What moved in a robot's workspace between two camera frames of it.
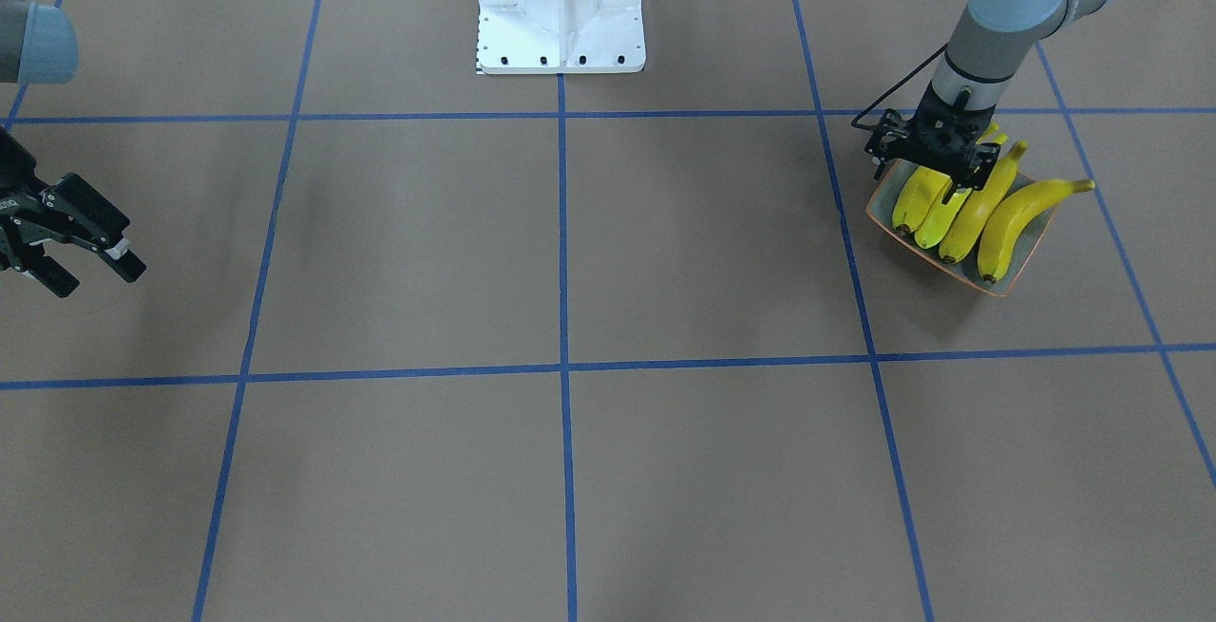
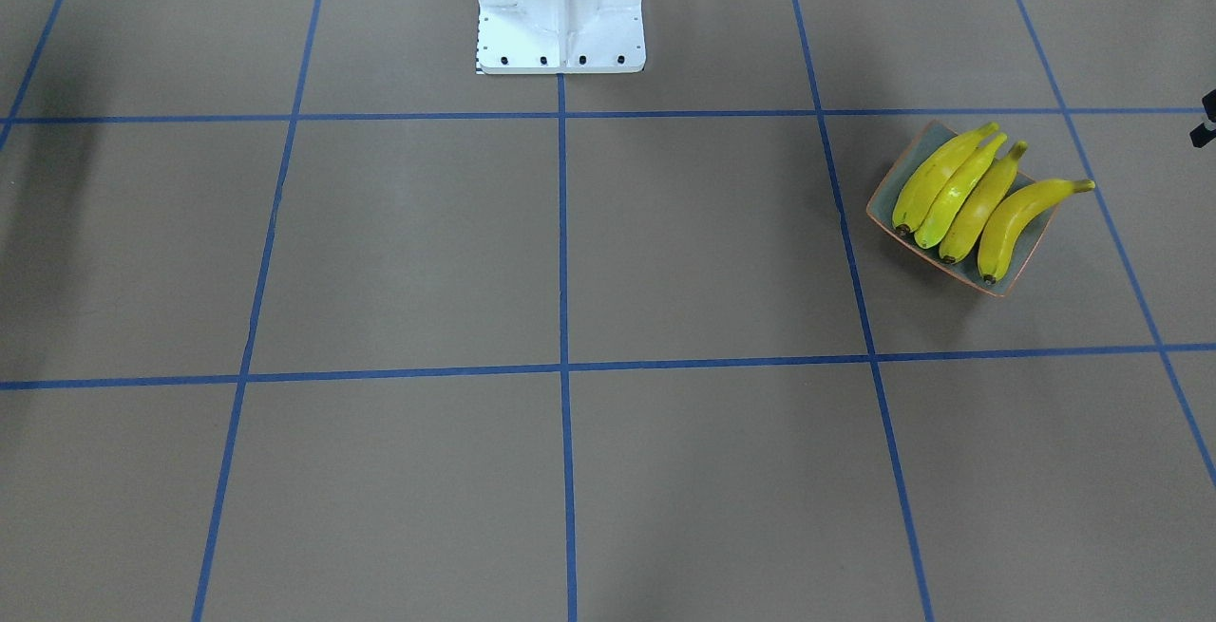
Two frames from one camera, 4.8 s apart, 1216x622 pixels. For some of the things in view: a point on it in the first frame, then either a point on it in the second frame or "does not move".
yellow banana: x=946 y=215 does not move
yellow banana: x=1011 y=216 does not move
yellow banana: x=921 y=193 does not move
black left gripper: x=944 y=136 -> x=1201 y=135
